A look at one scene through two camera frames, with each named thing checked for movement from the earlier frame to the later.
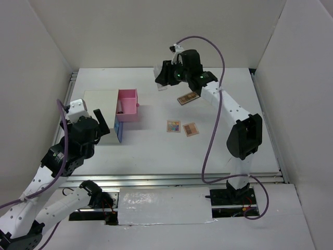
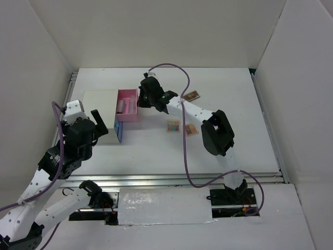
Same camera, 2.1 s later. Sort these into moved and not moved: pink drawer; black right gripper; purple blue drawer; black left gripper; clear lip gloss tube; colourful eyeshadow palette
Moved: clear lip gloss tube; black right gripper
Not moved: pink drawer; purple blue drawer; colourful eyeshadow palette; black left gripper
